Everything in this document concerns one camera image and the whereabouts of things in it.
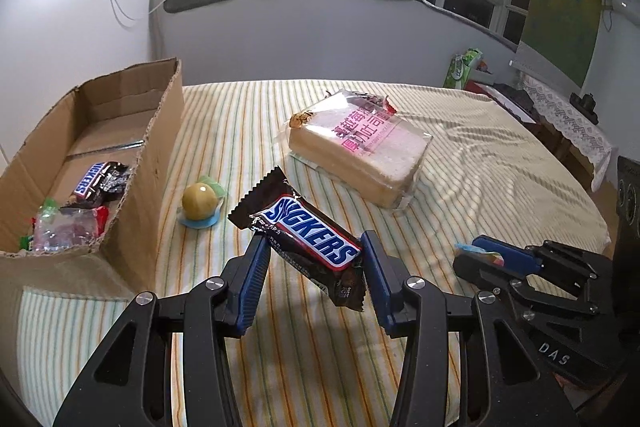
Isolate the yellow ball candy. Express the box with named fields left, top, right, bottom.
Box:
left=178, top=176, right=227, bottom=230

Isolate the cardboard box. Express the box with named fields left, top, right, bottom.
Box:
left=1, top=58, right=183, bottom=298

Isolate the red snack behind bread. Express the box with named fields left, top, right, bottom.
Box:
left=348, top=91, right=397, bottom=115

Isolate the lace covered side table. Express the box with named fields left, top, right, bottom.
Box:
left=521, top=74, right=617, bottom=192

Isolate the green candy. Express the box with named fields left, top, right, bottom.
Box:
left=36, top=206, right=110, bottom=254

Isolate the striped tablecloth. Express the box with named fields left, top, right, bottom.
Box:
left=19, top=78, right=612, bottom=427

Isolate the packaged sliced bread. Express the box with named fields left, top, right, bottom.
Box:
left=285, top=90, right=432, bottom=210

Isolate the snickers bar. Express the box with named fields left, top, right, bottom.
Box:
left=228, top=167, right=366, bottom=312
left=70, top=161, right=124, bottom=202

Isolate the black snack packet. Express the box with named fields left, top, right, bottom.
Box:
left=99, top=161, right=131, bottom=197

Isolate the green tissue pack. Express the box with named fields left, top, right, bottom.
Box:
left=442, top=48, right=483, bottom=90

